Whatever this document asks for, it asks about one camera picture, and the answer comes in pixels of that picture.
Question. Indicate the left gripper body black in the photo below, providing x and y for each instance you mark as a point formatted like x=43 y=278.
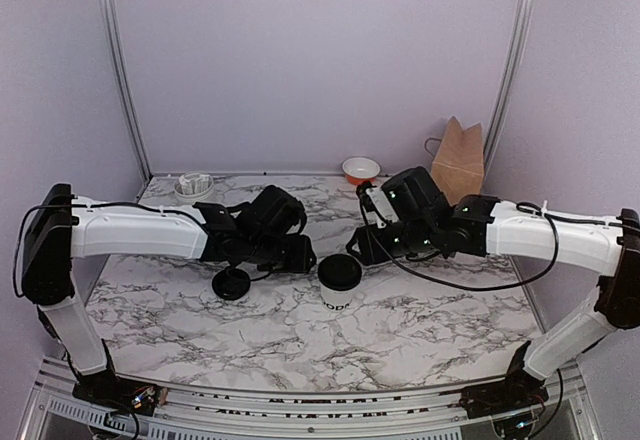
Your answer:
x=271 y=258

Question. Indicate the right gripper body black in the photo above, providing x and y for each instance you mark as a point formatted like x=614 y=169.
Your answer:
x=416 y=237

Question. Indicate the black plastic cup lid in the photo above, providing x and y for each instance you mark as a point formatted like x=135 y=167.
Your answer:
x=339 y=272

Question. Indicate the white paper cup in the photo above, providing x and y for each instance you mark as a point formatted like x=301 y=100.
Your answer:
x=337 y=300

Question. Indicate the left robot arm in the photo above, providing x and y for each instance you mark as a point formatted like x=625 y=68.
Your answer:
x=66 y=227

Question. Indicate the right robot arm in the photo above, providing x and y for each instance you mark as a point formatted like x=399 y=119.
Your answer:
x=605 y=245

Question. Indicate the brown paper bag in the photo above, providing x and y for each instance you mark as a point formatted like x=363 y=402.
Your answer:
x=458 y=165

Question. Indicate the orange white bowl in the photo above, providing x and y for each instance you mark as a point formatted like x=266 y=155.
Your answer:
x=360 y=169

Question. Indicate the grey cylindrical canister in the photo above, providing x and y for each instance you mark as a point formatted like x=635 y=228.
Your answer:
x=191 y=199

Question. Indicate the white sugar packets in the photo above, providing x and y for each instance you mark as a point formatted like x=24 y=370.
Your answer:
x=194 y=183

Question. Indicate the front aluminium rail base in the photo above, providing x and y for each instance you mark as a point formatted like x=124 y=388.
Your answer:
x=165 y=410

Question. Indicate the right aluminium frame post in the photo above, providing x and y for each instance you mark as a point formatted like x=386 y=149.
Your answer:
x=515 y=53

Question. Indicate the aluminium frame post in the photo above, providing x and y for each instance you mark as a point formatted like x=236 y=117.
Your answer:
x=515 y=53
x=114 y=42

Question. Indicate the left aluminium frame post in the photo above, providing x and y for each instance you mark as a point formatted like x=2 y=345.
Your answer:
x=114 y=42

